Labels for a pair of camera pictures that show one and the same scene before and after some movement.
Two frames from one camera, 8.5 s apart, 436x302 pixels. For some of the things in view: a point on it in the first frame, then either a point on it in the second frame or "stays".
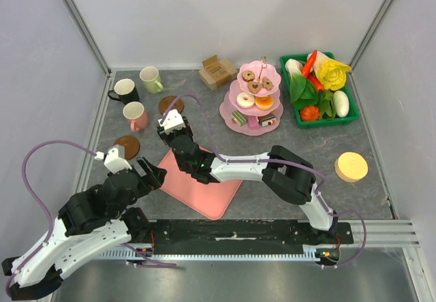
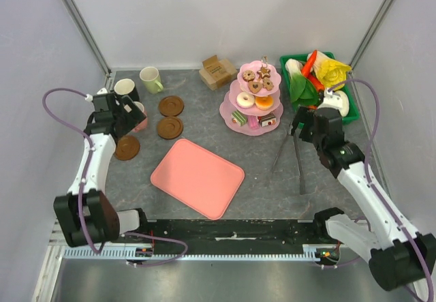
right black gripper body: x=167 y=138 -> x=305 y=115
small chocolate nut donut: x=248 y=76 stays
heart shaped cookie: x=254 y=86 stays
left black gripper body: x=150 y=181 -> x=128 y=121
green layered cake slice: x=239 y=118 stays
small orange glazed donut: x=263 y=103 stays
